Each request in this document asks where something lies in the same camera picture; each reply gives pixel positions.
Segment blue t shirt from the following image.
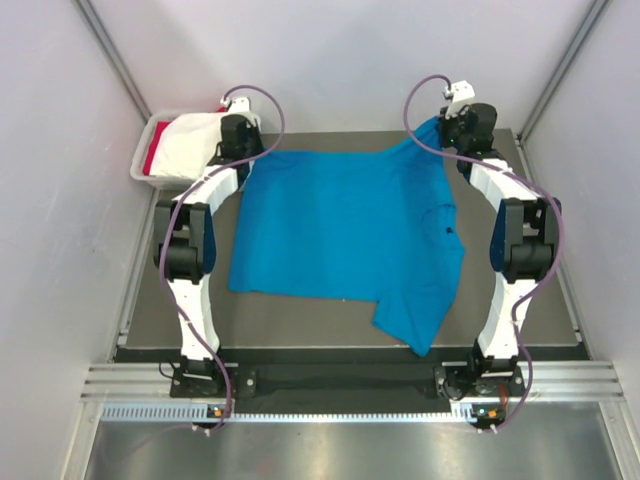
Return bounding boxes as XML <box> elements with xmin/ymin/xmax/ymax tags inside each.
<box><xmin>229</xmin><ymin>120</ymin><xmax>465</xmax><ymax>356</ymax></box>

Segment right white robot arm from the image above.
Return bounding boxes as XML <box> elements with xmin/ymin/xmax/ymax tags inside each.
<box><xmin>437</xmin><ymin>103</ymin><xmax>560</xmax><ymax>400</ymax></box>

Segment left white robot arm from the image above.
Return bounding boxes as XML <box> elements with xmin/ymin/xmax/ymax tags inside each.
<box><xmin>151</xmin><ymin>109</ymin><xmax>264</xmax><ymax>398</ymax></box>

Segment white t shirt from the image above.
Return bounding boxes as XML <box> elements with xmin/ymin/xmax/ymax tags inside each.
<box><xmin>149</xmin><ymin>111</ymin><xmax>225</xmax><ymax>182</ymax></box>

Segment red t shirt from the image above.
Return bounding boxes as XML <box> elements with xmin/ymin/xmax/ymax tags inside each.
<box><xmin>142</xmin><ymin>104</ymin><xmax>229</xmax><ymax>177</ymax></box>

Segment white plastic bin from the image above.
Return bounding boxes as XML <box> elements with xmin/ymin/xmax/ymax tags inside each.
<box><xmin>130</xmin><ymin>111</ymin><xmax>203</xmax><ymax>190</ymax></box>

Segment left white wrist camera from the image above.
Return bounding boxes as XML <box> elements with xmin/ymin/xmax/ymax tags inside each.
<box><xmin>220</xmin><ymin>96</ymin><xmax>261</xmax><ymax>127</ymax></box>

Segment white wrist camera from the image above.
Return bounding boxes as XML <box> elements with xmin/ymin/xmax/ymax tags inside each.
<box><xmin>443</xmin><ymin>80</ymin><xmax>475</xmax><ymax>119</ymax></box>
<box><xmin>220</xmin><ymin>96</ymin><xmax>261</xmax><ymax>127</ymax></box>

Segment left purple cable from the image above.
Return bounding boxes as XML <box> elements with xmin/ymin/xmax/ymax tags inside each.
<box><xmin>158</xmin><ymin>84</ymin><xmax>286</xmax><ymax>435</ymax></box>

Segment purple cable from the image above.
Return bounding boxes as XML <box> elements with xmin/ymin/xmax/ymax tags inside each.
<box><xmin>402</xmin><ymin>73</ymin><xmax>566</xmax><ymax>435</ymax></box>
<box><xmin>158</xmin><ymin>84</ymin><xmax>286</xmax><ymax>435</ymax></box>

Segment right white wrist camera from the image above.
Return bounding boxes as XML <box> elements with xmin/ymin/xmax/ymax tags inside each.
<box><xmin>443</xmin><ymin>80</ymin><xmax>475</xmax><ymax>119</ymax></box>

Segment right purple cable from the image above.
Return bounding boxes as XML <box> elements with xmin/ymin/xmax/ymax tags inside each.
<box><xmin>402</xmin><ymin>73</ymin><xmax>566</xmax><ymax>435</ymax></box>

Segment grey slotted cable duct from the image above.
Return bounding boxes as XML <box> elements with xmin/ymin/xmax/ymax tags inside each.
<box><xmin>101</xmin><ymin>402</ymin><xmax>499</xmax><ymax>426</ymax></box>

